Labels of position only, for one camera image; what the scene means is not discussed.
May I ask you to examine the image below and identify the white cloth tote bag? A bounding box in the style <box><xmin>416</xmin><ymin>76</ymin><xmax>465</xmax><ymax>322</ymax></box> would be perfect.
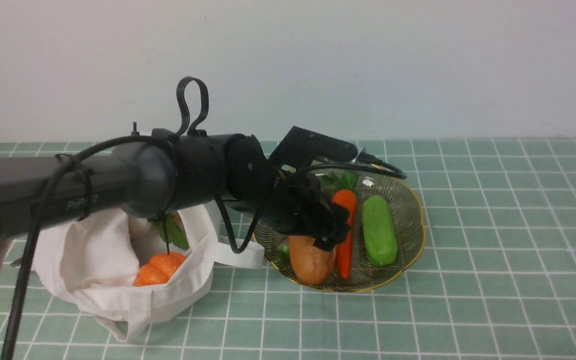
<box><xmin>30</xmin><ymin>202</ymin><xmax>265</xmax><ymax>343</ymax></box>

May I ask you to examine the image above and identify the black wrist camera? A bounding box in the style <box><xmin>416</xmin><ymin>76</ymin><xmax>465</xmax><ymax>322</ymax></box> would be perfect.
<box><xmin>269</xmin><ymin>126</ymin><xmax>359</xmax><ymax>170</ymax></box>

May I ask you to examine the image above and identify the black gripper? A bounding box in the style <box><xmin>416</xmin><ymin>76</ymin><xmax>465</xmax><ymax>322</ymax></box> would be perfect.
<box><xmin>247</xmin><ymin>173</ymin><xmax>351</xmax><ymax>252</ymax></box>

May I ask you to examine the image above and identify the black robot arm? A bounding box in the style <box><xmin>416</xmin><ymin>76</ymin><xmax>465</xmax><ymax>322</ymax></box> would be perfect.
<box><xmin>0</xmin><ymin>127</ymin><xmax>358</xmax><ymax>266</ymax></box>

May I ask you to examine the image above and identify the brown potato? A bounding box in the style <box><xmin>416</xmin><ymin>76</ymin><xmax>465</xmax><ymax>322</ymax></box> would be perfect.
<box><xmin>288</xmin><ymin>235</ymin><xmax>337</xmax><ymax>285</ymax></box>

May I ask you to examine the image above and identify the green checkered tablecloth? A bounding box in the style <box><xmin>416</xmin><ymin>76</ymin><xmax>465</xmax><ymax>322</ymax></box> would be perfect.
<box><xmin>14</xmin><ymin>137</ymin><xmax>576</xmax><ymax>360</ymax></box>

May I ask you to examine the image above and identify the orange pumpkin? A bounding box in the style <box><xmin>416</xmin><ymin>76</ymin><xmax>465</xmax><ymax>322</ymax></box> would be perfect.
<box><xmin>133</xmin><ymin>251</ymin><xmax>186</xmax><ymax>287</ymax></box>

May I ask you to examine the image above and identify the black cable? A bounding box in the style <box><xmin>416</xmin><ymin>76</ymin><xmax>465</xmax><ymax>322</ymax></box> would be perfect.
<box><xmin>0</xmin><ymin>76</ymin><xmax>408</xmax><ymax>360</ymax></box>

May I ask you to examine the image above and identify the orange vegetable with green leaf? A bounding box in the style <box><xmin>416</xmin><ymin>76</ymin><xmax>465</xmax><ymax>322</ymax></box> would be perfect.
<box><xmin>148</xmin><ymin>211</ymin><xmax>190</xmax><ymax>251</ymax></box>

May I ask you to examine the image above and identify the clear glass gold-rimmed plate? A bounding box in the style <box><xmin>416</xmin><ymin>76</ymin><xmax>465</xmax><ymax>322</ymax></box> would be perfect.
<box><xmin>253</xmin><ymin>169</ymin><xmax>427</xmax><ymax>293</ymax></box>

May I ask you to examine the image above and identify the green cucumber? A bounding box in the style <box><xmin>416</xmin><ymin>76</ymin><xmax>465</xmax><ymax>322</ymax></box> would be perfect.
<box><xmin>361</xmin><ymin>194</ymin><xmax>399</xmax><ymax>267</ymax></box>

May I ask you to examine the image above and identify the orange carrot with leaves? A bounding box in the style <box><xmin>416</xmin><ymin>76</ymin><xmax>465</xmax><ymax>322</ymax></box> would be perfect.
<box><xmin>321</xmin><ymin>170</ymin><xmax>359</xmax><ymax>281</ymax></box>

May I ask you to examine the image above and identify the dark purple eggplant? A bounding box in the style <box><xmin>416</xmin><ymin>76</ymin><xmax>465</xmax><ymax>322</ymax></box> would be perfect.
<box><xmin>274</xmin><ymin>242</ymin><xmax>290</xmax><ymax>265</ymax></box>

